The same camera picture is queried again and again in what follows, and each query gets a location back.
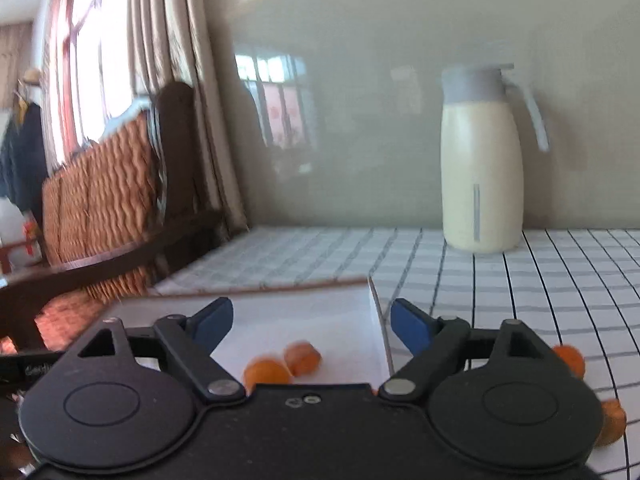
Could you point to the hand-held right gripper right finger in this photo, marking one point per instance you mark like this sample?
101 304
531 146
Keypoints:
410 322

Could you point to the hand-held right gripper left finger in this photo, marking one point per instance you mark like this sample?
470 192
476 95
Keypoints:
212 322

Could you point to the orange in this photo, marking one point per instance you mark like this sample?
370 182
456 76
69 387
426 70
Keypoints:
265 372
612 422
571 358

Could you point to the brown cardboard box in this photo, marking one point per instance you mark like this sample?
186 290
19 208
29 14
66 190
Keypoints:
300 320

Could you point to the carrot chunk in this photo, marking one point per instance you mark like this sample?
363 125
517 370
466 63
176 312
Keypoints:
302 357

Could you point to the white checkered tablecloth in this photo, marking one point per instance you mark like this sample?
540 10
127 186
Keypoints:
550 285

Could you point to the wooden wicker chair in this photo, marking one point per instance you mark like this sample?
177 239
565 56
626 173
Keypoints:
110 195

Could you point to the cream thermos jug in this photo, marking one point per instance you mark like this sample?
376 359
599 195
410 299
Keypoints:
480 170

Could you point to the dark hanging jacket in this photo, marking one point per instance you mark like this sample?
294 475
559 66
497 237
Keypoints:
20 160

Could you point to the beige curtain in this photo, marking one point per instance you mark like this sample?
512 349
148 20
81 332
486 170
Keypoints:
190 85

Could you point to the red-framed window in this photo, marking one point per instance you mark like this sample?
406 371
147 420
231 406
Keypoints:
90 85

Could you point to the straw hat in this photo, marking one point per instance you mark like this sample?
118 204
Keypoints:
31 76

